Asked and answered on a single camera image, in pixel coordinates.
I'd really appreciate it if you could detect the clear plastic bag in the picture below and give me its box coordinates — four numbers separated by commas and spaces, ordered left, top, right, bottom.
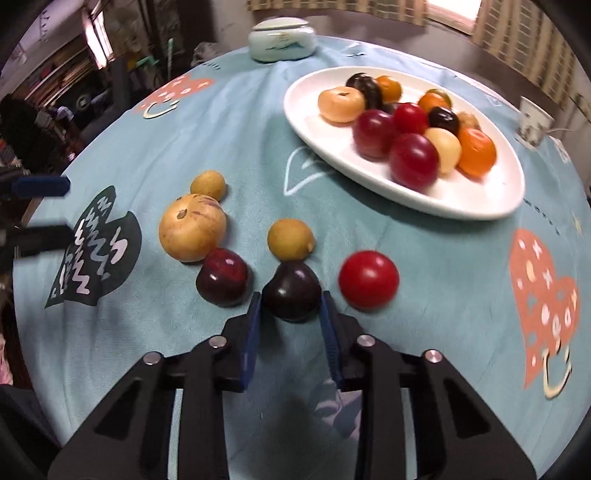
191, 41, 220, 65

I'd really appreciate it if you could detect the large red plum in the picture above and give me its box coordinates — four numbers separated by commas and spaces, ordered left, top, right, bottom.
388, 133, 440, 191

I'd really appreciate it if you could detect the bright window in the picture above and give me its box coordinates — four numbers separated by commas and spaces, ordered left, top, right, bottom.
425, 0, 483, 33

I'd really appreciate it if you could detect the orange tangerine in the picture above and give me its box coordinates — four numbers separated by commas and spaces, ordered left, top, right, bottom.
457, 127, 498, 178
418, 89, 452, 114

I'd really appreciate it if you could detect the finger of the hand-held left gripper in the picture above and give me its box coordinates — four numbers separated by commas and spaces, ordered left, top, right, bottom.
0, 224, 77, 259
0, 174, 71, 199

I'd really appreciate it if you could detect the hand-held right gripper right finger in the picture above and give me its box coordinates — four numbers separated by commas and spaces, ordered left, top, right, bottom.
320, 291, 539, 480

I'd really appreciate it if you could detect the large tan loquat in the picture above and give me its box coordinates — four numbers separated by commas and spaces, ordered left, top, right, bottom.
158, 194, 228, 264

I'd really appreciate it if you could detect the white lidded ceramic jar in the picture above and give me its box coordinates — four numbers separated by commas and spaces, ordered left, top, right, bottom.
248, 17, 318, 63

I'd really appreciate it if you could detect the yellow-orange tomato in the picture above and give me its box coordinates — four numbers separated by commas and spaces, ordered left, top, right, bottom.
375, 75, 402, 103

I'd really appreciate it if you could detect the printed paper cup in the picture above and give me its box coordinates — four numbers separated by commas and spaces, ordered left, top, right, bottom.
515, 96, 555, 148

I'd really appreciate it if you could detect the white plate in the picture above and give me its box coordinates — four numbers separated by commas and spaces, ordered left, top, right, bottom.
283, 66, 526, 220

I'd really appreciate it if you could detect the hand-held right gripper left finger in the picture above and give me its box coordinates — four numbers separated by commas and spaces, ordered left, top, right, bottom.
48, 292, 263, 480

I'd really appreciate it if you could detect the small tan longan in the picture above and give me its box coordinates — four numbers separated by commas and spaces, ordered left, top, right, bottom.
190, 170, 227, 201
267, 218, 316, 261

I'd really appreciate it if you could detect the dark red plum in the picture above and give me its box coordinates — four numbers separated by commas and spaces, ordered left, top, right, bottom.
196, 248, 252, 308

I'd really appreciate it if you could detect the dark wooden framed picture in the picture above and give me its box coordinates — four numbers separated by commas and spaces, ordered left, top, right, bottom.
152, 0, 222, 51

